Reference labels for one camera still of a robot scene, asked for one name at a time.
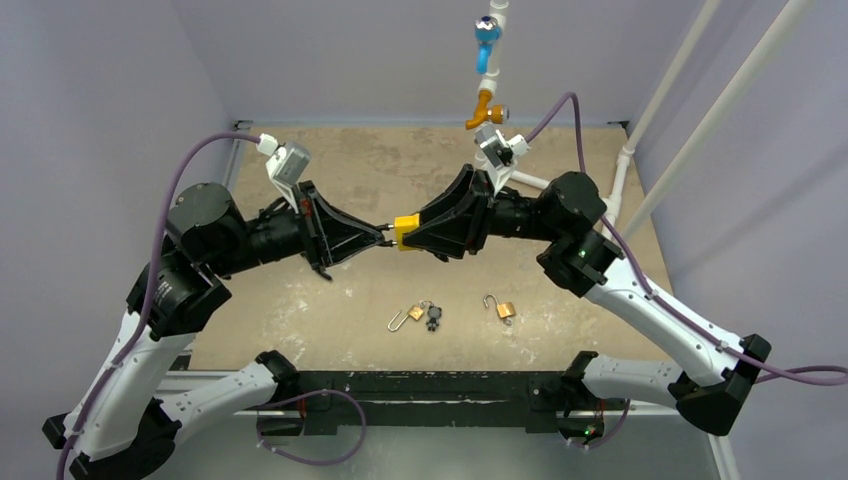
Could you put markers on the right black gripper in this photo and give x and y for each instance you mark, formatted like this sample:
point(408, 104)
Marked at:
point(477, 212)

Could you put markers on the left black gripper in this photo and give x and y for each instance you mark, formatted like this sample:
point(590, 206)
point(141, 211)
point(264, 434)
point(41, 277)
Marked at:
point(338, 242)

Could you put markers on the yellow black padlock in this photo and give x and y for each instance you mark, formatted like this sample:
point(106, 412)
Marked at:
point(397, 230)

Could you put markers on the brass padlock long shackle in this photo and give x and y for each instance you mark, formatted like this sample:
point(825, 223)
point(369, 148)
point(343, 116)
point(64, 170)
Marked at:
point(415, 313)

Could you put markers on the black key bunch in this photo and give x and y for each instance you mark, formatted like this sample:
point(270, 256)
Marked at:
point(433, 314)

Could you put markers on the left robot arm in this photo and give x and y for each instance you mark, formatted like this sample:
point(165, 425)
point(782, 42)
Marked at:
point(122, 428)

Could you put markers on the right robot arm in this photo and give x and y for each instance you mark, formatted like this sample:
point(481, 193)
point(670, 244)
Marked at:
point(709, 372)

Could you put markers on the orange tap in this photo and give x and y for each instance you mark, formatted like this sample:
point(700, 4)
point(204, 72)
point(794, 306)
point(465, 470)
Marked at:
point(485, 111)

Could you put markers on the brass padlock open shackle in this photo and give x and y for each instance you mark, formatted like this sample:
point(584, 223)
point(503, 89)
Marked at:
point(505, 310)

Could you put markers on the blue tap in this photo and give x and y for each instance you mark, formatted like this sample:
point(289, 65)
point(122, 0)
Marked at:
point(487, 33)

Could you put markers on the black base bar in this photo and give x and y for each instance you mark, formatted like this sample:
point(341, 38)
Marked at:
point(538, 402)

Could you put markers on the white diagonal pole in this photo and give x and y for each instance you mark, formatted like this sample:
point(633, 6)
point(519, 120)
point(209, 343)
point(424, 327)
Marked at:
point(761, 53)

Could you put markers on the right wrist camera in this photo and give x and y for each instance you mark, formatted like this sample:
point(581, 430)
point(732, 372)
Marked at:
point(501, 154)

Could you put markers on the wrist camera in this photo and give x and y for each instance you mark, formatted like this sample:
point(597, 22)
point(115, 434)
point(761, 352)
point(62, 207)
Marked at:
point(285, 164)
point(501, 154)

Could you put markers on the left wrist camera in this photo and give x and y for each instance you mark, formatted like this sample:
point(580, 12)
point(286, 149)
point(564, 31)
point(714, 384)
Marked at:
point(285, 164)

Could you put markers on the aluminium frame rail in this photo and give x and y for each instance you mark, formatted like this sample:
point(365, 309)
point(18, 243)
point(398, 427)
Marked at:
point(232, 152)

